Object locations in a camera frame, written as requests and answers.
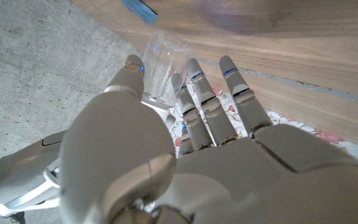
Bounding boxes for floral backdrop cloth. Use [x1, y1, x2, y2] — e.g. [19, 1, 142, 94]
[167, 80, 358, 175]

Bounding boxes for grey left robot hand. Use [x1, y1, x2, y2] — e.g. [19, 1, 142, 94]
[59, 54, 358, 224]

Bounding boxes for blue sugar packet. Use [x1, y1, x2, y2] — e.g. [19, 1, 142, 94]
[121, 0, 159, 27]

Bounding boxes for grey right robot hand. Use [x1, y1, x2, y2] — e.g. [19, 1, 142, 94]
[0, 107, 177, 218]

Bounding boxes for clear plastic medicine bottle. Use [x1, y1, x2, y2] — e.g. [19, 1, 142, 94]
[141, 30, 194, 110]

